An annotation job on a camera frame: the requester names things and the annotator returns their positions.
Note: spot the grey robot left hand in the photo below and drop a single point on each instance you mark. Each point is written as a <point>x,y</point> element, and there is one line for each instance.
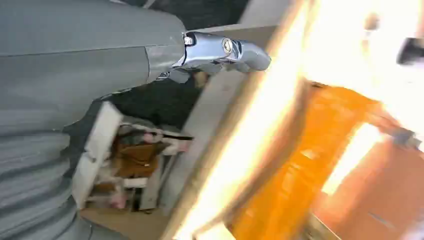
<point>73,66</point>

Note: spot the white shelf rack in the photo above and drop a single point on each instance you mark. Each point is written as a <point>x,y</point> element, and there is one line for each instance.
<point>99,139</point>

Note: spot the brown bag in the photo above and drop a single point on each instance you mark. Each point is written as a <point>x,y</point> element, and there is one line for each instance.
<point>136,160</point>

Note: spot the ribbed grey left arm sleeve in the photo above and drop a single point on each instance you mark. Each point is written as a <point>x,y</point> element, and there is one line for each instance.
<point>33,188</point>

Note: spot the black object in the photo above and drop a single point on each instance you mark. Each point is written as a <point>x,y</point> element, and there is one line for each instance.
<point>412,51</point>

